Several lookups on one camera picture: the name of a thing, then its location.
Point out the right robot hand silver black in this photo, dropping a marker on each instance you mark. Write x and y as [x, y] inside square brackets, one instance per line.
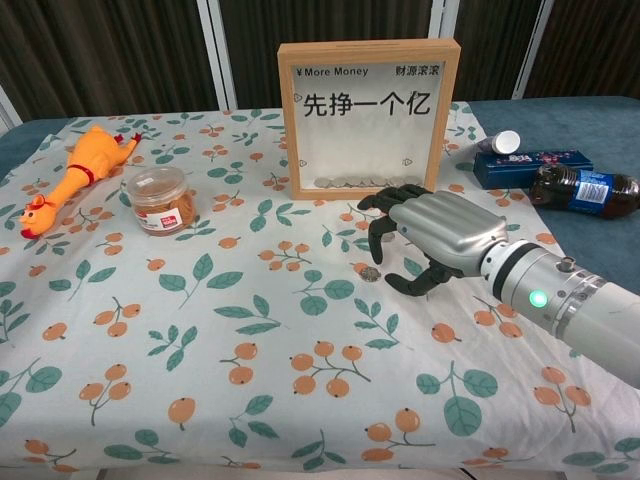
[450, 230]

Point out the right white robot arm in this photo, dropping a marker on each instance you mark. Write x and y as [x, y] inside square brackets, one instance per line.
[575, 310]

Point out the blue rectangular carton box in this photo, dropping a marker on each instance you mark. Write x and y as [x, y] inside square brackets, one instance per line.
[505, 170]

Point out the purple tube white cap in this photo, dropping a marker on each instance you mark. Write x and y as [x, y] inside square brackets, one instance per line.
[505, 142]

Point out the cola bottle blue label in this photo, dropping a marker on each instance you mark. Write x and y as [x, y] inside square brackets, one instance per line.
[590, 190]

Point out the dark ribbed partition panel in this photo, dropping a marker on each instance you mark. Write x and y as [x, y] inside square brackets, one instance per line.
[590, 45]
[250, 50]
[100, 55]

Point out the floral leaf print tablecloth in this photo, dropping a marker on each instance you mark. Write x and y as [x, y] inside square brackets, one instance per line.
[200, 320]

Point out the clear plastic jar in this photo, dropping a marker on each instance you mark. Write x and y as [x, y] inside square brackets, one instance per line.
[160, 205]

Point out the orange rubber chicken toy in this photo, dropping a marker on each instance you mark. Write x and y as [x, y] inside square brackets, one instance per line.
[95, 160]

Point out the wooden coin box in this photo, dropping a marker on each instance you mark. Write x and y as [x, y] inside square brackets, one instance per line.
[370, 135]

